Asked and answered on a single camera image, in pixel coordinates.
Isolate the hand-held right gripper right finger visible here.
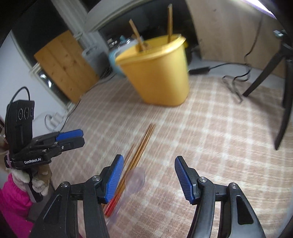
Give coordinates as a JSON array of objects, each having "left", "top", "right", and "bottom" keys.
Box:
[{"left": 175, "top": 155, "right": 266, "bottom": 238}]

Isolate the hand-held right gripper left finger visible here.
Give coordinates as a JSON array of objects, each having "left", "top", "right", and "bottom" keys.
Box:
[{"left": 29, "top": 154, "right": 124, "bottom": 238}]

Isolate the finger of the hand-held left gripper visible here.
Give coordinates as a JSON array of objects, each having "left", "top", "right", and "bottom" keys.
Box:
[
  {"left": 30, "top": 129, "right": 83, "bottom": 148},
  {"left": 27, "top": 137, "right": 85, "bottom": 157}
]

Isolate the clear plastic spoon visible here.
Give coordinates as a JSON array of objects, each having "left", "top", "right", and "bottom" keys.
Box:
[{"left": 112, "top": 168, "right": 146, "bottom": 229}]

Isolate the red-tipped wooden chopstick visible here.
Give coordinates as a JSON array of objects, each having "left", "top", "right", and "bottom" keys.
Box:
[
  {"left": 168, "top": 4, "right": 174, "bottom": 40},
  {"left": 109, "top": 125, "right": 156, "bottom": 217},
  {"left": 106, "top": 124, "right": 154, "bottom": 217},
  {"left": 121, "top": 144, "right": 135, "bottom": 166},
  {"left": 104, "top": 124, "right": 151, "bottom": 215},
  {"left": 129, "top": 19, "right": 147, "bottom": 52}
]

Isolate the yellow plastic container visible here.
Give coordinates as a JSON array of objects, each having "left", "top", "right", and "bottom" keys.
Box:
[{"left": 115, "top": 34, "right": 191, "bottom": 107}]

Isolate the person's left hand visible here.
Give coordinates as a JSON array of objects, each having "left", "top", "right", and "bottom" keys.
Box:
[{"left": 9, "top": 163, "right": 53, "bottom": 197}]

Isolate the white power strip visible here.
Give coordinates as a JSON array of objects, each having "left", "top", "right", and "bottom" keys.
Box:
[{"left": 44, "top": 112, "right": 64, "bottom": 129}]

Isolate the checked table cloth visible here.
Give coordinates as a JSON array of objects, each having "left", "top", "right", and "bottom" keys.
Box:
[{"left": 61, "top": 74, "right": 293, "bottom": 238}]

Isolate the pine wood board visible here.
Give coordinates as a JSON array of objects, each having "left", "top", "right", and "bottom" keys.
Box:
[{"left": 34, "top": 30, "right": 99, "bottom": 104}]

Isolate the grey cutting board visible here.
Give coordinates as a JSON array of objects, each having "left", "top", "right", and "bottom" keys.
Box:
[{"left": 82, "top": 46, "right": 107, "bottom": 77}]

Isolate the black tripod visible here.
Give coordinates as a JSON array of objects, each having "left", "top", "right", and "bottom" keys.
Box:
[{"left": 243, "top": 42, "right": 293, "bottom": 150}]

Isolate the light plywood board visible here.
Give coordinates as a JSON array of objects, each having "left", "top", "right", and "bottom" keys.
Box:
[{"left": 185, "top": 0, "right": 288, "bottom": 79}]

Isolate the black pot power cable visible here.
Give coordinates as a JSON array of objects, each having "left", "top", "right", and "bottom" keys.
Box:
[{"left": 61, "top": 71, "right": 119, "bottom": 130}]

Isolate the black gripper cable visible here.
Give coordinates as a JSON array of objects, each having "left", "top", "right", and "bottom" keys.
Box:
[{"left": 11, "top": 86, "right": 31, "bottom": 103}]

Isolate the white electric pot blue handle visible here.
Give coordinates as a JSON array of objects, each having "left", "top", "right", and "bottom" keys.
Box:
[{"left": 107, "top": 34, "right": 135, "bottom": 77}]

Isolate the black ring light cable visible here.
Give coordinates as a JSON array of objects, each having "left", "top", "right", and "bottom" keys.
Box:
[{"left": 189, "top": 14, "right": 264, "bottom": 104}]

